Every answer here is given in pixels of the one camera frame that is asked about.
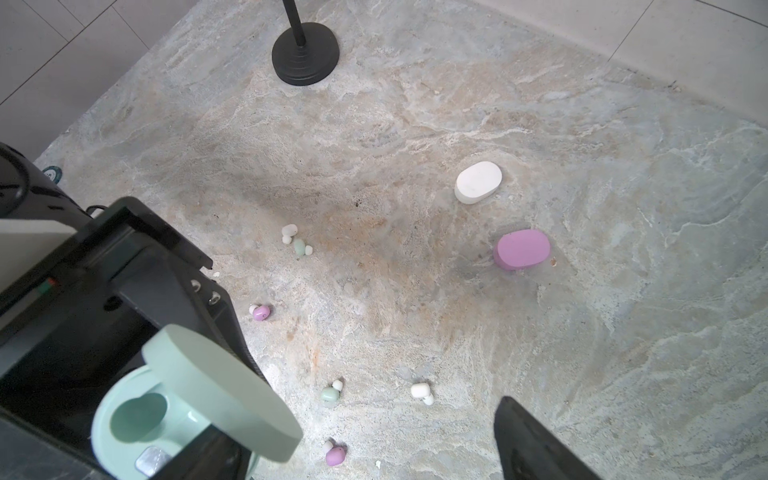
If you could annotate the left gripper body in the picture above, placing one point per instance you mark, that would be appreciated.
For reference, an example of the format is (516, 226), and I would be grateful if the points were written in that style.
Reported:
(74, 320)

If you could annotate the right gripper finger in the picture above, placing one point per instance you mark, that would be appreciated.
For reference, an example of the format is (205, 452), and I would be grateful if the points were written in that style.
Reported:
(528, 450)

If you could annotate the mint green earbud case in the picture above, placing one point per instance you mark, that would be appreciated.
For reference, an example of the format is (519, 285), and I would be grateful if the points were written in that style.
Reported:
(187, 384)

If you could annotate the mint earbud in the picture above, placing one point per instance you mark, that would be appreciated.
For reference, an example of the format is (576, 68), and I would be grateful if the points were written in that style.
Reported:
(332, 392)
(301, 248)

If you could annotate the purple earbud case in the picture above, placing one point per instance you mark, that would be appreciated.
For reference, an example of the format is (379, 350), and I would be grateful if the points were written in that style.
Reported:
(521, 249)

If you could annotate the white earbud case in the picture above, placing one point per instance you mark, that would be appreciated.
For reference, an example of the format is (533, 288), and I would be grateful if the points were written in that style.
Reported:
(477, 182)

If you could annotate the white earbud centre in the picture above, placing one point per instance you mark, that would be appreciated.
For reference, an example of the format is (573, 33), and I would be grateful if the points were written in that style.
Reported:
(423, 391)

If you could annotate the white earbud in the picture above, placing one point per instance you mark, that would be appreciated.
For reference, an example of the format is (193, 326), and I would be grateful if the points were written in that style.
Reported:
(423, 391)
(288, 232)

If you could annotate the purple earbud left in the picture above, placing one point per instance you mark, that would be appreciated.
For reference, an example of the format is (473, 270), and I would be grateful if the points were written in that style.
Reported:
(260, 312)

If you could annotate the purple earbud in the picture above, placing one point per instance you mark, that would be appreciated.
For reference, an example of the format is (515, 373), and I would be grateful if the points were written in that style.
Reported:
(260, 312)
(335, 452)

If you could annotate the purple earbud right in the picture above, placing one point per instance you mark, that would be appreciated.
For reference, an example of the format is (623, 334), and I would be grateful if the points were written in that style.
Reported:
(335, 452)

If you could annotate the white earbud left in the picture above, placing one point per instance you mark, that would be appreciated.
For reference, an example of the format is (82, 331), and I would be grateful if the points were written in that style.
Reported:
(288, 232)

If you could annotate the black microphone stand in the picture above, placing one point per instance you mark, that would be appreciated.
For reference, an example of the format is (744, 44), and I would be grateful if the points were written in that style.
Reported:
(306, 53)

